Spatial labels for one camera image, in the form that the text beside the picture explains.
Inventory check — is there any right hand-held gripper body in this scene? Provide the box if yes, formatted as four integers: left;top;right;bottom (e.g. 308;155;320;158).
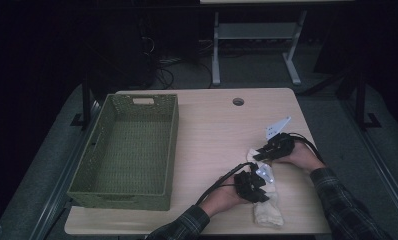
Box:
263;116;296;158

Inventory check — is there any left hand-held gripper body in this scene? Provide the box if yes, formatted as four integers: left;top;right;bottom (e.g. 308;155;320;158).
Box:
234;161;275;203

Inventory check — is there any white cloth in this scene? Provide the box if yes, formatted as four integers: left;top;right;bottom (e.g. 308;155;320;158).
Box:
246;147;285;229

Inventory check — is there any green woven basket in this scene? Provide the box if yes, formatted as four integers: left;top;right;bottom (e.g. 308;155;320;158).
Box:
66;93;181;212

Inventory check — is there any person's right hand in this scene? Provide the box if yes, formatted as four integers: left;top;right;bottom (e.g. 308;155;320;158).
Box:
273;142;327;174

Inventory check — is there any person's left hand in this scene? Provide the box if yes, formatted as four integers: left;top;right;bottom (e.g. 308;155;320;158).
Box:
200;175;252;218

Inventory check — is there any dark box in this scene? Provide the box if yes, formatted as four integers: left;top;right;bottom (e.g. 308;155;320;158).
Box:
83;16;156;93

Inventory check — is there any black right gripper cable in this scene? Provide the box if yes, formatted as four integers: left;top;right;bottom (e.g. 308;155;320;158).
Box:
288;132;326;165

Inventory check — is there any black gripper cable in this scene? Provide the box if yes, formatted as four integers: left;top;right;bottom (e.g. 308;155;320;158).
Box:
195;161;253;206
288;132;326;165

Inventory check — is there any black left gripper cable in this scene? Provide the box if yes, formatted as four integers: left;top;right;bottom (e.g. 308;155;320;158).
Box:
195;161;253;206

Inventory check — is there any black metal post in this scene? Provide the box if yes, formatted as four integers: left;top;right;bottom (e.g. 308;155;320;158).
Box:
70;71;93;132
353;64;382;132

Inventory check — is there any aluminium frame rail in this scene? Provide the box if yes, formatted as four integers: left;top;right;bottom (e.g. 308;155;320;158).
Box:
28;99;103;240
338;98;398;231

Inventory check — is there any white metal table frame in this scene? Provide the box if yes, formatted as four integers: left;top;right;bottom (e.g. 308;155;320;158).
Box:
211;9;309;87

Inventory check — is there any bundle of floor cables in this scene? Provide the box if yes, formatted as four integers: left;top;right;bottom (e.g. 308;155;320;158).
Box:
138;19;215;90

